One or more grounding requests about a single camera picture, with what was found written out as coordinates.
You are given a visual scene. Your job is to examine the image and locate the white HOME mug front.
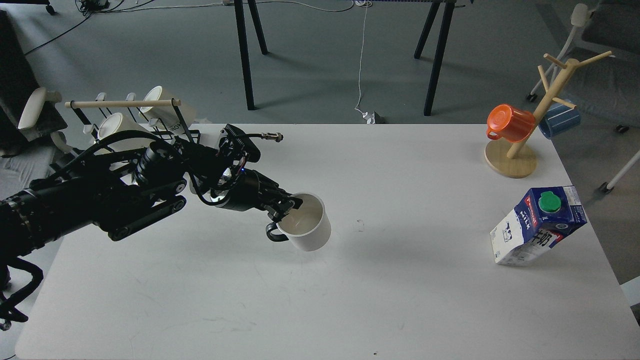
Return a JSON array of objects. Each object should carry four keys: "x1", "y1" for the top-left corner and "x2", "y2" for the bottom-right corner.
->
[{"x1": 97, "y1": 112, "x2": 152, "y2": 152}]

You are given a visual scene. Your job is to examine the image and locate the grey chair right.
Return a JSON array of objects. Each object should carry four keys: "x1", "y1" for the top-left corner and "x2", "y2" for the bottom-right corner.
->
[{"x1": 525, "y1": 0, "x2": 640, "y2": 196}]

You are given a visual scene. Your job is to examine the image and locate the blue cup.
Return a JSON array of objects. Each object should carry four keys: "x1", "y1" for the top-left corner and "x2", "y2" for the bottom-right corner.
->
[{"x1": 538, "y1": 104, "x2": 582, "y2": 139}]

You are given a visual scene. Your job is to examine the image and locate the white home mug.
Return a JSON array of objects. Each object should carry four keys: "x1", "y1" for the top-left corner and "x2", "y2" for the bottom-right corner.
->
[
  {"x1": 97, "y1": 112, "x2": 152, "y2": 152},
  {"x1": 139, "y1": 85, "x2": 198, "y2": 135}
]

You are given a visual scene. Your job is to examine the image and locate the white HOME mug rear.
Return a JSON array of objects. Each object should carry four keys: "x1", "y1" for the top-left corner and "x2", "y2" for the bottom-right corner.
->
[{"x1": 139, "y1": 85, "x2": 198, "y2": 135}]

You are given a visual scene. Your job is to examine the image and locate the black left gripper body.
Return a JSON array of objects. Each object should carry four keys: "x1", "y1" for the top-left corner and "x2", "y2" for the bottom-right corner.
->
[{"x1": 210, "y1": 169, "x2": 281, "y2": 212}]

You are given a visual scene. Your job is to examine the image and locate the white cable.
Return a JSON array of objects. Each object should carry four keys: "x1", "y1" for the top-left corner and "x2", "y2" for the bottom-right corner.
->
[{"x1": 354, "y1": 0, "x2": 374, "y2": 118}]

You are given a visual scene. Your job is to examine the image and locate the black table legs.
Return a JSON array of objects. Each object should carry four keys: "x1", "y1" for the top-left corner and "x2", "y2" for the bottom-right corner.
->
[
  {"x1": 233, "y1": 0, "x2": 269, "y2": 111},
  {"x1": 413, "y1": 0, "x2": 457, "y2": 117}
]

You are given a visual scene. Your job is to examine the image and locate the orange cup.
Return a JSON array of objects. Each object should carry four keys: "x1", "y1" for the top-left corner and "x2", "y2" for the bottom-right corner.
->
[{"x1": 486, "y1": 104, "x2": 536, "y2": 143}]

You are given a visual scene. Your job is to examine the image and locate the black floor cables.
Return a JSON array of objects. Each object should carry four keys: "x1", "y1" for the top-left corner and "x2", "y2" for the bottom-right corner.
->
[{"x1": 25, "y1": 0, "x2": 236, "y2": 56}]

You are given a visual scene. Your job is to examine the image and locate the wooden mug tree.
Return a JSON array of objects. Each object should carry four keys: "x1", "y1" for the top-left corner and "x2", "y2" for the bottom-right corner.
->
[{"x1": 484, "y1": 50, "x2": 613, "y2": 179}]

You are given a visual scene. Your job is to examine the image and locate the white mug black handle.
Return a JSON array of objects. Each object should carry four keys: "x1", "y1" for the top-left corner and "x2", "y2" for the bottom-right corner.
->
[{"x1": 265, "y1": 193, "x2": 332, "y2": 252}]

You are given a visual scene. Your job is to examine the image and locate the black table legs left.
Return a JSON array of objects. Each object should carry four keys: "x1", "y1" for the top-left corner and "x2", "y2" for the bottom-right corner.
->
[{"x1": 233, "y1": 0, "x2": 269, "y2": 111}]

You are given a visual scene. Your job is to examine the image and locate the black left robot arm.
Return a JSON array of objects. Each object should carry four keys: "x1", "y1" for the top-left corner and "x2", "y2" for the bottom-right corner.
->
[{"x1": 0, "y1": 124, "x2": 304, "y2": 331}]

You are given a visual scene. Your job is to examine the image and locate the blue white milk carton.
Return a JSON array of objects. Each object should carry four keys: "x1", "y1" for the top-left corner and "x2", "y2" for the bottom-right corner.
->
[{"x1": 489, "y1": 186, "x2": 588, "y2": 266}]

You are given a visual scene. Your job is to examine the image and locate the black wire mug rack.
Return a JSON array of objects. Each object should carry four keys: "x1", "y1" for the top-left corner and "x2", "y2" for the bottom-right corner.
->
[{"x1": 64, "y1": 98, "x2": 201, "y2": 143}]

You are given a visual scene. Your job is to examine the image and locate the black table legs right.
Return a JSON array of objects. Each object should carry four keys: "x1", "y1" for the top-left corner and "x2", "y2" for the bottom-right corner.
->
[{"x1": 413, "y1": 0, "x2": 457, "y2": 117}]

